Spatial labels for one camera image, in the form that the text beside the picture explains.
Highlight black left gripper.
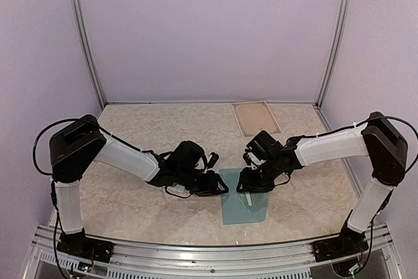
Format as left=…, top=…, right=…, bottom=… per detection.
left=176, top=167, right=229, bottom=197

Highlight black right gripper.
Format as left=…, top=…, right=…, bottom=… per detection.
left=236, top=157, right=280, bottom=193

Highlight teal paper envelope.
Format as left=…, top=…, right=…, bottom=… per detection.
left=219, top=169, right=268, bottom=225

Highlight beige lined letter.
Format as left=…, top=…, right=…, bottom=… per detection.
left=245, top=193, right=252, bottom=207

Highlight beige ornate letter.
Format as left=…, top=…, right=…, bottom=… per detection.
left=230, top=101, right=283, bottom=139

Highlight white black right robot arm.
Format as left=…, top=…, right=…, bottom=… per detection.
left=236, top=112, right=411, bottom=255

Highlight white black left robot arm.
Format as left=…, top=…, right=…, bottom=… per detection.
left=32, top=114, right=229, bottom=256

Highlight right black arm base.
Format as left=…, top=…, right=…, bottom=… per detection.
left=312, top=237, right=369, bottom=263

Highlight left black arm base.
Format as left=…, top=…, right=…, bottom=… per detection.
left=57, top=235, right=114, bottom=263

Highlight white sticker sheet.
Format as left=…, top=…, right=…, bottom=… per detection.
left=169, top=184, right=189, bottom=195

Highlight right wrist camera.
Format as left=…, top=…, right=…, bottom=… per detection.
left=242, top=152, right=259, bottom=169

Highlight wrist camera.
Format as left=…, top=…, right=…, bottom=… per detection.
left=242, top=152, right=259, bottom=169
left=208, top=152, right=219, bottom=169

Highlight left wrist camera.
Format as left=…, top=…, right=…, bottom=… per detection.
left=208, top=152, right=219, bottom=169

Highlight aluminium front rail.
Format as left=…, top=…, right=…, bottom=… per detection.
left=19, top=225, right=403, bottom=278

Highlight right aluminium frame post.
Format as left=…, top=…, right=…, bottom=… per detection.
left=315, top=0, right=350, bottom=111

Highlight aluminium frame post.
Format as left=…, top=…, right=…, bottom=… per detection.
left=71, top=0, right=107, bottom=110
left=315, top=0, right=350, bottom=111

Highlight left aluminium frame post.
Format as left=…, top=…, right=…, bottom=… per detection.
left=71, top=0, right=107, bottom=110

